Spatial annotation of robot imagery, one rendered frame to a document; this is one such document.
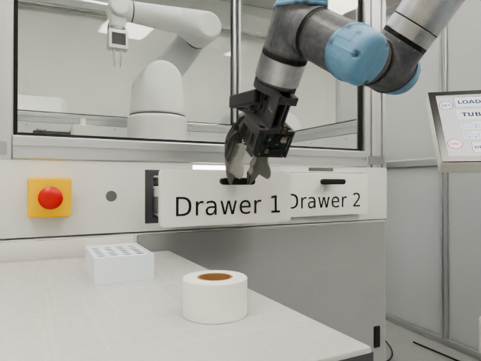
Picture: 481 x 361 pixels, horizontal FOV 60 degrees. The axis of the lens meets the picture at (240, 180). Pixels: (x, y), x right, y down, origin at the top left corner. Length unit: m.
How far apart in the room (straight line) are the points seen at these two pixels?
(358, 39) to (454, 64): 2.08
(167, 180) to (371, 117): 0.66
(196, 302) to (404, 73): 0.47
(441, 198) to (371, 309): 1.42
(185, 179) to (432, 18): 0.49
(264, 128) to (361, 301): 0.69
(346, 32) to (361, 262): 0.77
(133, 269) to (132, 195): 0.29
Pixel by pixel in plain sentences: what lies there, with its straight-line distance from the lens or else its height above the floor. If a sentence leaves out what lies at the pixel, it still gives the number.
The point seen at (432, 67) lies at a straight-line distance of 2.74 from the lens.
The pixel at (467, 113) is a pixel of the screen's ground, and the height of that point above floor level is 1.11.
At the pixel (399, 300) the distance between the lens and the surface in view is 2.95.
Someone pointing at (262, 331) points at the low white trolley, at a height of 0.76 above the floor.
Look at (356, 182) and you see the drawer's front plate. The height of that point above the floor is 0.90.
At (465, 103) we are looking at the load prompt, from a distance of 1.50.
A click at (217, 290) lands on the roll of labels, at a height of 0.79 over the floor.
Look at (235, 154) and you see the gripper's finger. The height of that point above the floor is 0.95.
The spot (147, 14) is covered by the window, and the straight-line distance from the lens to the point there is 0.99.
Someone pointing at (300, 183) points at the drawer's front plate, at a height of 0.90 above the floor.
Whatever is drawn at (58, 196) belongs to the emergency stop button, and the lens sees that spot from 0.80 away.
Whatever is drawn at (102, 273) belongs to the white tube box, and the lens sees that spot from 0.62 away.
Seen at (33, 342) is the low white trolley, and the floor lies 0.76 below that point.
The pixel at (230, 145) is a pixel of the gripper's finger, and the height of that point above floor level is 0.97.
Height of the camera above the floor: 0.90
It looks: level
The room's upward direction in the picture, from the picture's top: straight up
